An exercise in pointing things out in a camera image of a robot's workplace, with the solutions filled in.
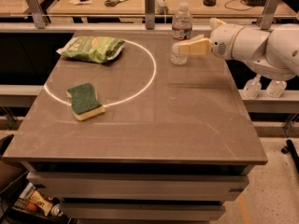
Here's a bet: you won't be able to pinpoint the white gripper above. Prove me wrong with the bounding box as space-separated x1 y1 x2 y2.
172 18 243 60

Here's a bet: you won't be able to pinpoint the clear plastic water bottle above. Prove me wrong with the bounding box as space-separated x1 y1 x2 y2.
171 2 192 65

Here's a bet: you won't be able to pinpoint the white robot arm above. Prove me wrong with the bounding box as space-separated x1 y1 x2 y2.
172 18 299 81

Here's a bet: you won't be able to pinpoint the small clear sanitizer bottle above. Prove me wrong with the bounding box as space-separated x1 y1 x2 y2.
242 75 262 99

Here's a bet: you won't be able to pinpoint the green and yellow sponge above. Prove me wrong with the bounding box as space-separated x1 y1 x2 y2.
66 83 105 120

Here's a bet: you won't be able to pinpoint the white power strip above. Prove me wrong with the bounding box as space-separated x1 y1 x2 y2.
155 0 168 15

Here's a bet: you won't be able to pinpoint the green chip bag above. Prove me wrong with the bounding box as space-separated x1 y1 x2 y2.
57 35 125 64

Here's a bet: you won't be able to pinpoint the black chair base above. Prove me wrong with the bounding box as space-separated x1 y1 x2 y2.
281 139 299 173

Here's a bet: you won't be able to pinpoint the grey drawer cabinet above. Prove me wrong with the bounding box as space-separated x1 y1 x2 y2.
20 161 254 224

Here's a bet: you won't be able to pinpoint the black cable on desk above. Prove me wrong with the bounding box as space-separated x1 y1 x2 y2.
223 0 252 12

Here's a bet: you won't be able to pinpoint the right metal rail bracket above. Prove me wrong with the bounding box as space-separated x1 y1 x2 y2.
257 0 280 30

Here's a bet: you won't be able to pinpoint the metal rail bracket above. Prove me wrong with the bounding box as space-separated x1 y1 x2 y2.
25 0 48 29
145 0 155 30
257 0 280 30

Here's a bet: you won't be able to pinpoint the middle metal rail bracket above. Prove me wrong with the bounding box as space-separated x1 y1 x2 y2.
145 0 155 30

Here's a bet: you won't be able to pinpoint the scissors with dark handles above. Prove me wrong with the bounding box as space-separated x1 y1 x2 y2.
104 0 129 7

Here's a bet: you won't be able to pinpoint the left metal rail bracket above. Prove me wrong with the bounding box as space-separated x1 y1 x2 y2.
25 0 48 29

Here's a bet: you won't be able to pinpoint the wire basket with snacks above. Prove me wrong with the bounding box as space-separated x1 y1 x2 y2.
15 182 64 217

